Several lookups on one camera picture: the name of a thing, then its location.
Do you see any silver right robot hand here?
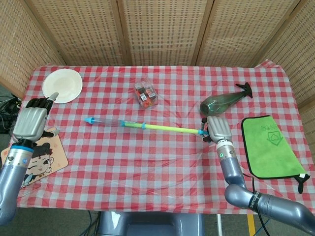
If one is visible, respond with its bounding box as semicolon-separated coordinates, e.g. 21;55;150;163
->
200;116;232;146

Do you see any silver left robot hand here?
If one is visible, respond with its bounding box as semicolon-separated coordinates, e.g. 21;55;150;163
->
11;91;61;148

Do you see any long yellow-green water squirter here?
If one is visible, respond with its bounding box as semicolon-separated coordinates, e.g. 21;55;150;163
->
120;120;209;137

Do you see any clear syringe barrel blue nozzle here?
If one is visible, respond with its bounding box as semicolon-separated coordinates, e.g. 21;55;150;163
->
84;117;148;130

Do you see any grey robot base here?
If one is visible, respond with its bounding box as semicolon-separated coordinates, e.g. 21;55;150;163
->
98;210;205;236

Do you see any green spray bottle black trigger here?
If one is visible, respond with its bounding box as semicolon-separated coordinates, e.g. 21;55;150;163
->
199;83;253;116

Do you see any cartoon girl mouse pad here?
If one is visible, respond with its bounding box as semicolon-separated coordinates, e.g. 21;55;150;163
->
0;127;69;189

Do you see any white paper plate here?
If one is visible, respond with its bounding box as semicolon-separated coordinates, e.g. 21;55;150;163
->
42;69;83;104

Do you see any green microfibre cloth black edge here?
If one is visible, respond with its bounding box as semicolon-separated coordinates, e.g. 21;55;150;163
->
241;115;311;194

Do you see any clear box with orange items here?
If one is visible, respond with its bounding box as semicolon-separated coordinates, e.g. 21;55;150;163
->
134;82;158;109

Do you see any red white checkered tablecloth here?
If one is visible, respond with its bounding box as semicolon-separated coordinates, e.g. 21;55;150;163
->
0;59;315;215

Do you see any woven bamboo folding screen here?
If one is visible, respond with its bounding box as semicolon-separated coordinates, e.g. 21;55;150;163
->
0;0;315;173

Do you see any black floor cable bundle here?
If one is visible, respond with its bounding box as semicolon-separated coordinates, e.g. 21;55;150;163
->
0;94;22;135

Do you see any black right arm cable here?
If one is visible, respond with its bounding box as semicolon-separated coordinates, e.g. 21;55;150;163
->
242;172;271;236

